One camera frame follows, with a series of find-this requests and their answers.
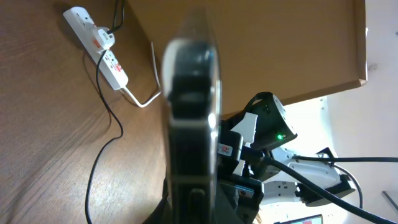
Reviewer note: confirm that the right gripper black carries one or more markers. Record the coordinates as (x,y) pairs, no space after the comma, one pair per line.
(243,192)

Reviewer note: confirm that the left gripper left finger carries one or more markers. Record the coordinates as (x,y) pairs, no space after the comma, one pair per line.
(156,216)

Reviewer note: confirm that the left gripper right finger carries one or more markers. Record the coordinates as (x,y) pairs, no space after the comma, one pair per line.
(224,213)

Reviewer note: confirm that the black smartphone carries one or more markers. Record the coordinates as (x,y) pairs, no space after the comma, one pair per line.
(191,113)

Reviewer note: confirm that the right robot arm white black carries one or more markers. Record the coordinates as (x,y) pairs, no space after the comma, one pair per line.
(255,169)

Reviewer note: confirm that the white charger plug adapter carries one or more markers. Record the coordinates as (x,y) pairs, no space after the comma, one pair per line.
(102,39)

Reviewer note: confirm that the white power strip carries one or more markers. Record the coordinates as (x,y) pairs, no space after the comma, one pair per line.
(82,24)

